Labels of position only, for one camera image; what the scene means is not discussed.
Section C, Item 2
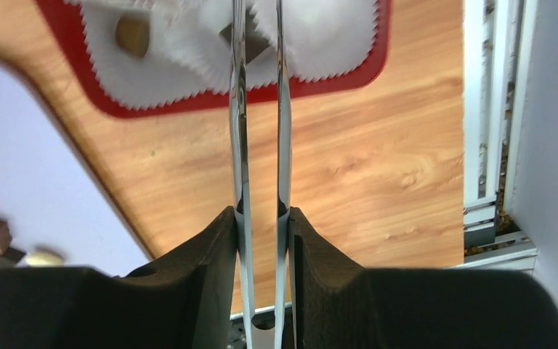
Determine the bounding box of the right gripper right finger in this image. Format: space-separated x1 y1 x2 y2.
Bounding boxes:
288 207 558 348

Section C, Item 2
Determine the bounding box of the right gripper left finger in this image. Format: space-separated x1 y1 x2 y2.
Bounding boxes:
0 206 237 348

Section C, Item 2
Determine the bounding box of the red box with white liners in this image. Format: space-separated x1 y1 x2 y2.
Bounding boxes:
37 1 392 119

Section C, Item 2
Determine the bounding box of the dark cube chocolate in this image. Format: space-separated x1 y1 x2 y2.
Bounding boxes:
245 15 271 64

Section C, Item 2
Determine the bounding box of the white oval chocolate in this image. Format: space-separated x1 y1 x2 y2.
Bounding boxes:
25 249 65 267

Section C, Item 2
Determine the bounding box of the dark ridged chocolate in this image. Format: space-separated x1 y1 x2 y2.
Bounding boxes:
0 247 26 268

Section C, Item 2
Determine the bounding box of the lavender tray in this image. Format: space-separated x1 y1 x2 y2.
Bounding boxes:
0 62 151 276

